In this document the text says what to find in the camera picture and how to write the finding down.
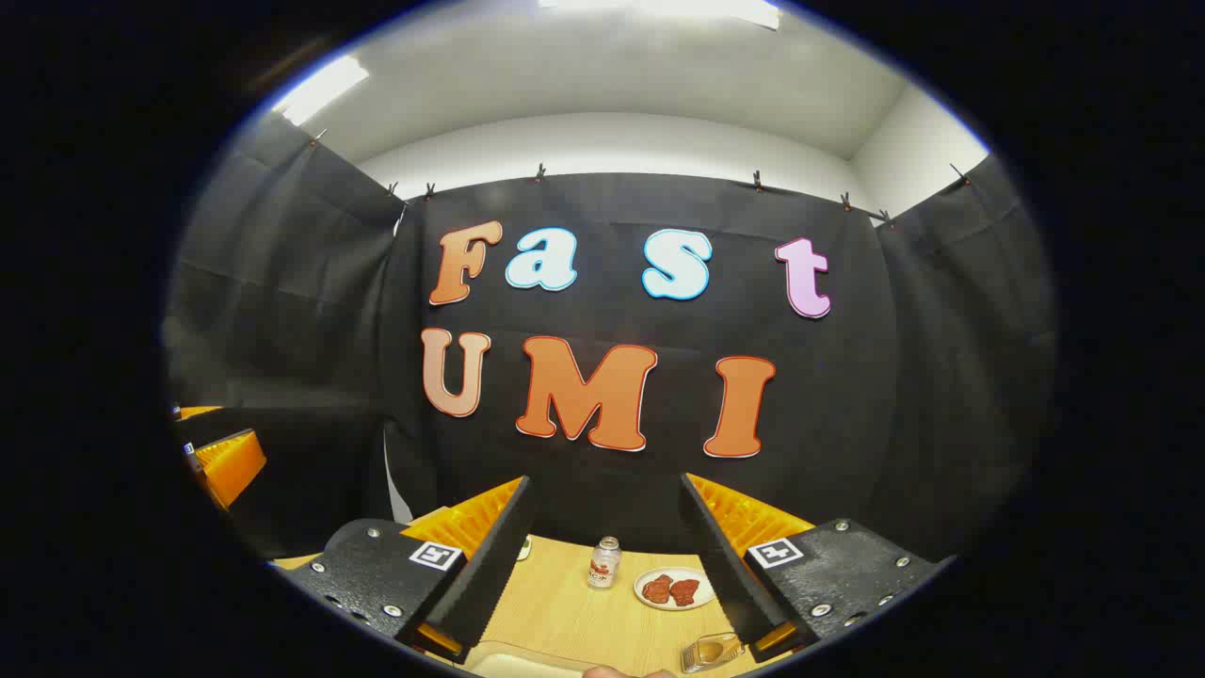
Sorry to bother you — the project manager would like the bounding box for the ceiling light panel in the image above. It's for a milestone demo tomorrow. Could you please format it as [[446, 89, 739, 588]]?
[[273, 55, 370, 126], [537, 0, 782, 29]]

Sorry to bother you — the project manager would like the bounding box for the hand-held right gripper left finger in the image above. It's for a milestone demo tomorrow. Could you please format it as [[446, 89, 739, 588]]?
[[282, 476, 539, 665]]

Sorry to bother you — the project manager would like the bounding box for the clear drink bottle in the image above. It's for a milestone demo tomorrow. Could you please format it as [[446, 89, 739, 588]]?
[[587, 536, 622, 590]]

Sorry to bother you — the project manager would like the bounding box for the white round plate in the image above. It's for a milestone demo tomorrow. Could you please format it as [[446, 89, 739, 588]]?
[[634, 567, 716, 611]]

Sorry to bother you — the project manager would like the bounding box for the black backdrop cloth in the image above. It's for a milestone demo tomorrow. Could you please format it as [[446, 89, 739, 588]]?
[[162, 113, 1060, 566]]

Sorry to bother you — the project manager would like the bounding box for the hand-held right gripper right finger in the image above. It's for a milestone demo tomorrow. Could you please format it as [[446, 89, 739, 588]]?
[[680, 473, 956, 663]]

